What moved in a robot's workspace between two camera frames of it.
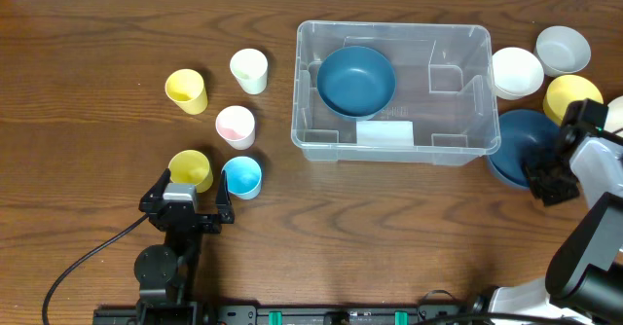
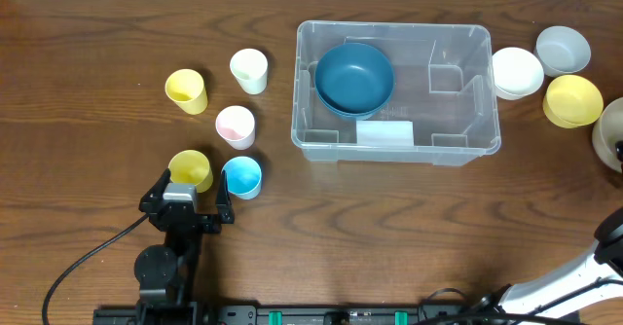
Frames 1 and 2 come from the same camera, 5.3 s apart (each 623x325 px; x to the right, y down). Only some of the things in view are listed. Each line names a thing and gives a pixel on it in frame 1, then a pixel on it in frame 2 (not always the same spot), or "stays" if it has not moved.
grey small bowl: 562,51 stays
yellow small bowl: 566,90 stays
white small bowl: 516,73 stays
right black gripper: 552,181 → 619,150
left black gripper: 185,219 stays
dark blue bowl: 525,134 → 354,78
